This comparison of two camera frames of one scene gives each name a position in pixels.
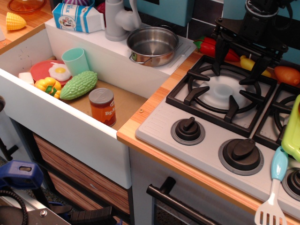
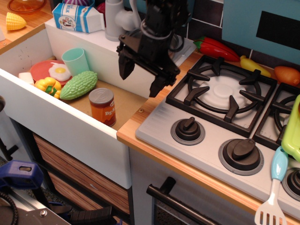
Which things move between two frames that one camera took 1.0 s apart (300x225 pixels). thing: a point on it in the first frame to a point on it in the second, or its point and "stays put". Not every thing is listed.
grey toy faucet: [119, 22] stays put
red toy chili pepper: [206, 46] stays put
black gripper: [256, 32] to [152, 50]
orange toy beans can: [102, 105] stays put
